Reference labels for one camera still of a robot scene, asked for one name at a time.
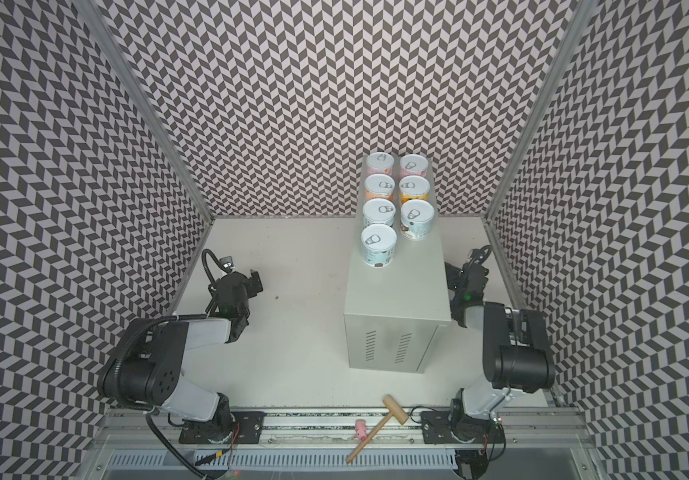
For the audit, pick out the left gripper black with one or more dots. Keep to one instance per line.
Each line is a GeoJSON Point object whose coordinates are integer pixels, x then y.
{"type": "Point", "coordinates": [253, 284]}

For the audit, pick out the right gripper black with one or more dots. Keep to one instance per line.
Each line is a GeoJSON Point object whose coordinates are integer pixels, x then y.
{"type": "Point", "coordinates": [459, 279]}

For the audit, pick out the can teal label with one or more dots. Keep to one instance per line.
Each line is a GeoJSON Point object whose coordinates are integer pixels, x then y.
{"type": "Point", "coordinates": [378, 244]}
{"type": "Point", "coordinates": [379, 211]}

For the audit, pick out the orange label can front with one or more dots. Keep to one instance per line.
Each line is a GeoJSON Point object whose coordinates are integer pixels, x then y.
{"type": "Point", "coordinates": [414, 187]}

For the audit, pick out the can teal label back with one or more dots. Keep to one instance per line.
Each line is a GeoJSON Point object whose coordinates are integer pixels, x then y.
{"type": "Point", "coordinates": [379, 211]}

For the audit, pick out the pink label can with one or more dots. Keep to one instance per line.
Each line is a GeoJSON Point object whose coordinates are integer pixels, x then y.
{"type": "Point", "coordinates": [414, 165]}
{"type": "Point", "coordinates": [379, 163]}

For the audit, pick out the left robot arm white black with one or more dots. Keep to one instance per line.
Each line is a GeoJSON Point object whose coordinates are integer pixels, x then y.
{"type": "Point", "coordinates": [144, 370]}

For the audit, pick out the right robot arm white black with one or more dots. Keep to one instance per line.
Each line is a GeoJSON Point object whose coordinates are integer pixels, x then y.
{"type": "Point", "coordinates": [516, 351]}

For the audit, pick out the grey metal cabinet box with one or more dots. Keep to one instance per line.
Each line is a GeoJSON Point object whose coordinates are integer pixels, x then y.
{"type": "Point", "coordinates": [395, 313]}

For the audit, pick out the wooden mallet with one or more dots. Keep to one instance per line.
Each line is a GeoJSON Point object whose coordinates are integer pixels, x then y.
{"type": "Point", "coordinates": [395, 411]}

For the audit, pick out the small pink toy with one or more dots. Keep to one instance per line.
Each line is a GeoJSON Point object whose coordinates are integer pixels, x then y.
{"type": "Point", "coordinates": [361, 429]}

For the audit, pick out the white vent grille strip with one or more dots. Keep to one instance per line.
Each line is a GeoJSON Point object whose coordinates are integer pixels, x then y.
{"type": "Point", "coordinates": [288, 460]}

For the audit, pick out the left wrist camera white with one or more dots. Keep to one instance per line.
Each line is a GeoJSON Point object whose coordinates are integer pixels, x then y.
{"type": "Point", "coordinates": [226, 263]}

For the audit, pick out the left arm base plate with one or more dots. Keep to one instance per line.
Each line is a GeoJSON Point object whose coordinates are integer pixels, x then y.
{"type": "Point", "coordinates": [243, 427]}

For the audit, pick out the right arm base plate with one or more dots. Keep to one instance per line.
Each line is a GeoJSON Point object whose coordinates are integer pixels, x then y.
{"type": "Point", "coordinates": [437, 428]}

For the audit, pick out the aluminium rail frame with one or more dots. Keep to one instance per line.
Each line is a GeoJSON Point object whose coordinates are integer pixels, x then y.
{"type": "Point", "coordinates": [541, 443]}

